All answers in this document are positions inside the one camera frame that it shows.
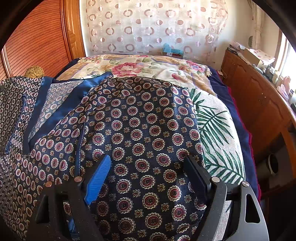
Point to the floral quilt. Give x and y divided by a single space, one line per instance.
179 72

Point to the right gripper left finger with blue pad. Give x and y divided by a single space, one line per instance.
63 210

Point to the wooden louvered wardrobe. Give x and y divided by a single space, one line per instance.
48 36

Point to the cardboard box on sideboard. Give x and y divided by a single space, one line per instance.
257 57

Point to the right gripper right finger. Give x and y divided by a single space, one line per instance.
246 220

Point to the pink figurine on sill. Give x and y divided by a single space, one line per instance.
284 85

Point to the beige window drape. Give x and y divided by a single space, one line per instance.
258 17

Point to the mustard patterned folded cloth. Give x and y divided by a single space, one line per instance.
34 72

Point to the blue toy at headboard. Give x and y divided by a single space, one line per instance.
168 50

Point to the navy patterned silk shirt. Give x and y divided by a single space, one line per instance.
54 131

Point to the window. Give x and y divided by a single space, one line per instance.
285 57

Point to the navy blue blanket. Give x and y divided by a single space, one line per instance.
245 137

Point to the pink circle sheer curtain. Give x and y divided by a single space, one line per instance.
145 27

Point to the palm leaf bedsheet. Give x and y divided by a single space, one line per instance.
221 146

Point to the wooden sideboard cabinet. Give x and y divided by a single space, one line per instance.
266 115

